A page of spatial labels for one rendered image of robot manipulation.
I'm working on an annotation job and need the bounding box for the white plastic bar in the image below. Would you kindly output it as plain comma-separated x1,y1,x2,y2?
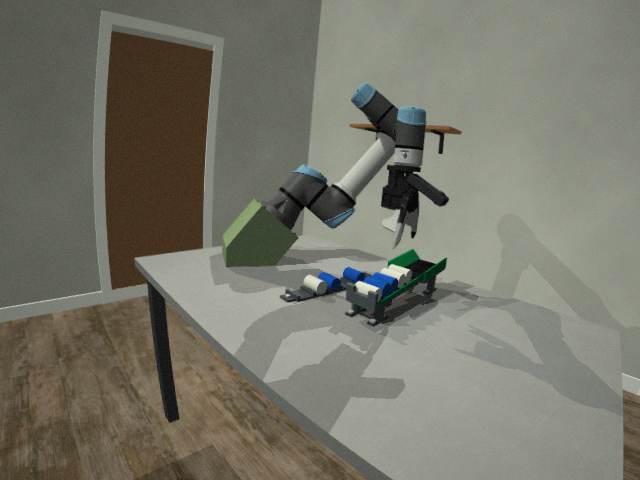
380,268,406,288
388,264,412,283
304,275,327,294
355,281,382,302

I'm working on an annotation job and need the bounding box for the blue plastic bar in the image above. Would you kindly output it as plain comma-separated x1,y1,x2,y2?
318,272,341,291
372,272,398,293
343,267,365,283
363,277,390,298

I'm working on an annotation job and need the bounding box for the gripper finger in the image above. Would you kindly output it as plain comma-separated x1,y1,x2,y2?
382,196,410,248
405,204,419,238

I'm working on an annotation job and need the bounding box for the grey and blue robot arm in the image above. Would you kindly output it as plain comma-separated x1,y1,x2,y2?
261,83,449,230

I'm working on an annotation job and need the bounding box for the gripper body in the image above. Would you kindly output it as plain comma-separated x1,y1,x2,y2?
381,164,421,213

